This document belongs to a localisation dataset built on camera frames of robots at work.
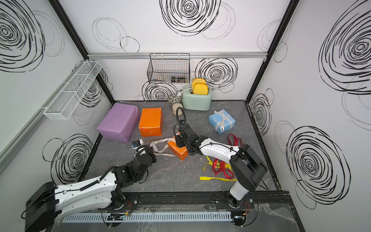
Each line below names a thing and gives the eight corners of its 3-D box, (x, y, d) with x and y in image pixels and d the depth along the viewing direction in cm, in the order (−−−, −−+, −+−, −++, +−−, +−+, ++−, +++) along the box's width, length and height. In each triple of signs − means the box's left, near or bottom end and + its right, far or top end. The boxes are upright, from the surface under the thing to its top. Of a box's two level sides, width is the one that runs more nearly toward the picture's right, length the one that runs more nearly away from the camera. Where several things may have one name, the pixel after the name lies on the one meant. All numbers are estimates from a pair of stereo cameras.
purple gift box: (103, 139, 99) (94, 129, 90) (119, 113, 114) (113, 102, 105) (129, 143, 97) (123, 134, 87) (142, 116, 112) (138, 105, 103)
